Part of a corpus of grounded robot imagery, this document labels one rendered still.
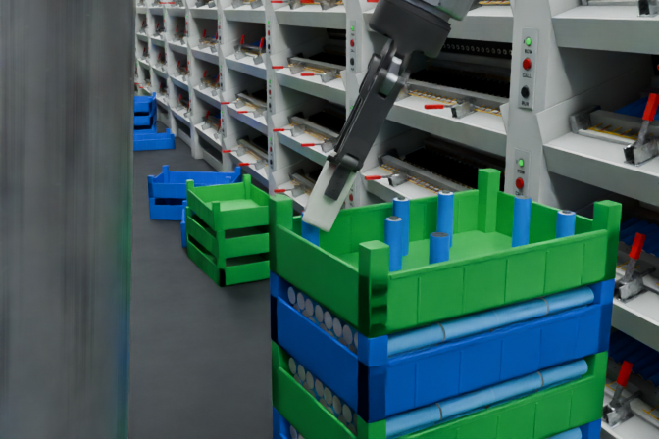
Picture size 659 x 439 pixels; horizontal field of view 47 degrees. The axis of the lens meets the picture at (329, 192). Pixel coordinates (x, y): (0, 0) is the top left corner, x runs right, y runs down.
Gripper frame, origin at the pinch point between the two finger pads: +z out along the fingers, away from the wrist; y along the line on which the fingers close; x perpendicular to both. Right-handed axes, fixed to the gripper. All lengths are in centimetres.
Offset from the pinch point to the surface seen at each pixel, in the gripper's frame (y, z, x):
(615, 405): -23, 16, 52
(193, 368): -73, 64, -3
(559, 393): 4.4, 8.2, 29.8
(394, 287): 14.7, 1.8, 7.2
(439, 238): 9.2, -2.4, 10.1
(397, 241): 3.2, 1.0, 8.0
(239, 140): -233, 49, -21
